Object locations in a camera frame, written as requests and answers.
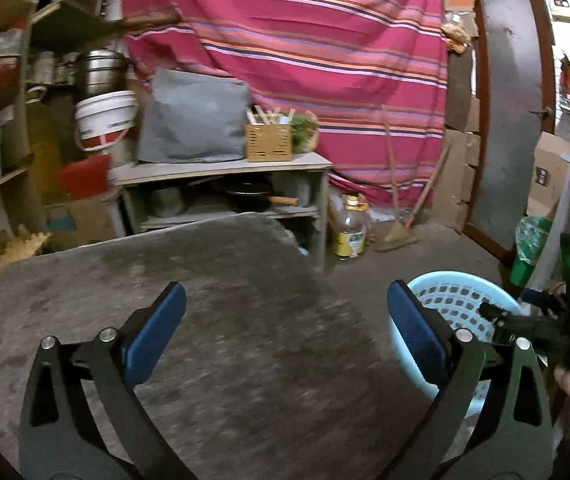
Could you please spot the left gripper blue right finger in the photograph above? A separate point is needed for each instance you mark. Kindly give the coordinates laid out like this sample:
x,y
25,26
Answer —
x,y
512,438

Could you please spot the red striped curtain cloth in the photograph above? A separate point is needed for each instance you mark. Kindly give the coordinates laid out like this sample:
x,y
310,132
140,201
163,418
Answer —
x,y
374,72

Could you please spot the black wok wooden handle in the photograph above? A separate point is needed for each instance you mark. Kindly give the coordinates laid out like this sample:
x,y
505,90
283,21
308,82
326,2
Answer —
x,y
257,201

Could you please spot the light blue plastic basket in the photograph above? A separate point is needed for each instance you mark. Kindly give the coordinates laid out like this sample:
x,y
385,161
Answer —
x,y
457,297

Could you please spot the grey low cabinet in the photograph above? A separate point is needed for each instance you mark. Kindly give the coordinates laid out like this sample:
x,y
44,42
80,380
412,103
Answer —
x,y
161,196

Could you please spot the red plastic basin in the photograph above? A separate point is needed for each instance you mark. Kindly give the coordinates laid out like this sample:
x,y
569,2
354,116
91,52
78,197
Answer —
x,y
87,178

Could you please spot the grey fabric cushion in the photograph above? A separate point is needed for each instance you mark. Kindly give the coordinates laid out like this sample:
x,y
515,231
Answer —
x,y
193,118

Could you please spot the steel pot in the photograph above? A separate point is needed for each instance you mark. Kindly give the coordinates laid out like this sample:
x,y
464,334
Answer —
x,y
99,71

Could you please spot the white plastic bucket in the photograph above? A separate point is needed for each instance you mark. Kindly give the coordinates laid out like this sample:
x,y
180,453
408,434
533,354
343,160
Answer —
x,y
103,120

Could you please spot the wooden shelf rack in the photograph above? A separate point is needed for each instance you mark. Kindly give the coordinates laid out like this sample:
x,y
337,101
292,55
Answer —
x,y
46,49

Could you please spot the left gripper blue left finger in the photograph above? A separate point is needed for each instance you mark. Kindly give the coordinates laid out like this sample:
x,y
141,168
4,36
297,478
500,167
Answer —
x,y
59,438

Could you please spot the clear oil bottle yellow label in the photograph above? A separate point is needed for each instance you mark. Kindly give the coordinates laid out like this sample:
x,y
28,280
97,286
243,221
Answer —
x,y
350,226

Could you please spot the woven bamboo utensil box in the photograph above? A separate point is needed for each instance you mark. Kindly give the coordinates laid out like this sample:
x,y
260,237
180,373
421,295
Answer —
x,y
268,135

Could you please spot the green leafy vegetables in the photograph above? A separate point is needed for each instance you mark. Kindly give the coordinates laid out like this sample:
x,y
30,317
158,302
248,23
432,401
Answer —
x,y
305,134

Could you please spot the dark metal door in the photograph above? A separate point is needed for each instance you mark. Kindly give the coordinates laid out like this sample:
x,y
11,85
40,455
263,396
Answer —
x,y
516,90

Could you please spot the stacked cardboard boxes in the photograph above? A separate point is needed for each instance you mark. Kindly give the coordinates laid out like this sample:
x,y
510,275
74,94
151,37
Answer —
x,y
461,143

